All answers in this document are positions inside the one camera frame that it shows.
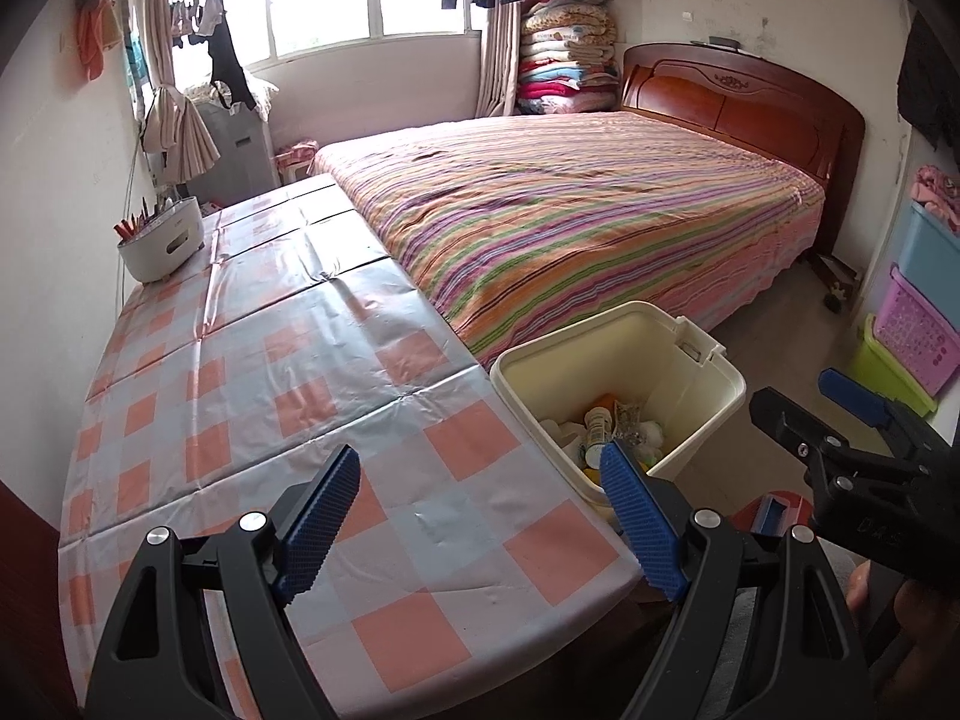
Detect light blue storage box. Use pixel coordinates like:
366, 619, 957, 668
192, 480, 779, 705
896, 199, 960, 301

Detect brown wooden headboard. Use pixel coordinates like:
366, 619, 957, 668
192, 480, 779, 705
619, 43, 867, 192

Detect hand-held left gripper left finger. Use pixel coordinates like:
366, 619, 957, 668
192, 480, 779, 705
84, 444, 362, 720

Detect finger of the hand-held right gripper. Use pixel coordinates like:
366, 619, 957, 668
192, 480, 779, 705
748, 386, 935, 492
817, 367, 960, 460

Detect tied beige curtain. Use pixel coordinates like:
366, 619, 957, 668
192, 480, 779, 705
133, 0, 222, 185

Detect pink checked tablecloth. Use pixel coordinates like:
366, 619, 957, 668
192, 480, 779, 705
58, 174, 647, 720

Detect green plastic basket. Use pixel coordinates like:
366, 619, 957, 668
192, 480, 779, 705
850, 313, 938, 417

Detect grey standing appliance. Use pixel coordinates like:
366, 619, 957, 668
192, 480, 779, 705
187, 99, 275, 200

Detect black hanging garment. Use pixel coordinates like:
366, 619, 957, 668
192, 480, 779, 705
206, 11, 252, 110

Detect red plastic stool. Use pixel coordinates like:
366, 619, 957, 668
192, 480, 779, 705
731, 491, 815, 537

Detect cream plastic trash bin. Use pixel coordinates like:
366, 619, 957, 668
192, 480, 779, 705
489, 300, 749, 526

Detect white round appliance pot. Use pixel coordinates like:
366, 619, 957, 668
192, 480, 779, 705
116, 195, 205, 284

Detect person's right hand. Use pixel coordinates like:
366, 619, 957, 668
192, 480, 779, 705
846, 561, 960, 691

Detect purple plastic basket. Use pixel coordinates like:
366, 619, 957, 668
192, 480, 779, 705
874, 264, 960, 398

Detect beige hanging curtain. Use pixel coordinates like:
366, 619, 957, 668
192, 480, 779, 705
476, 0, 522, 119

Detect stack of folded quilts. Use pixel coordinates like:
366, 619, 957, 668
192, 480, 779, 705
517, 0, 620, 115

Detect dark hanging cloth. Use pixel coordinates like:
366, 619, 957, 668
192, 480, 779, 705
896, 11, 960, 155

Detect hanger of small socks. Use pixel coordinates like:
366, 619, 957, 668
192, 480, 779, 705
169, 0, 230, 46

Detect orange hanging cloth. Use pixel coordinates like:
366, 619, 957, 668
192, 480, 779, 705
75, 0, 125, 83

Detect bed with striped sheet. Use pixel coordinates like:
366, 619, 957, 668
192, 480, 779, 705
309, 111, 826, 357

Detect pink stool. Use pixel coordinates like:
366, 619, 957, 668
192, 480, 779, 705
274, 139, 320, 185

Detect bundle of red utensils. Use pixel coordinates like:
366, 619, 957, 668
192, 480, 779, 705
112, 196, 155, 245

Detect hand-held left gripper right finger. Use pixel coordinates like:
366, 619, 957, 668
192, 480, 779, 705
600, 440, 875, 720

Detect window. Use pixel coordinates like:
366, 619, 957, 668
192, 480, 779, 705
161, 0, 488, 65

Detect pink folded clothes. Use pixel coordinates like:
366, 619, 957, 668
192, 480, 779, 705
910, 165, 960, 233

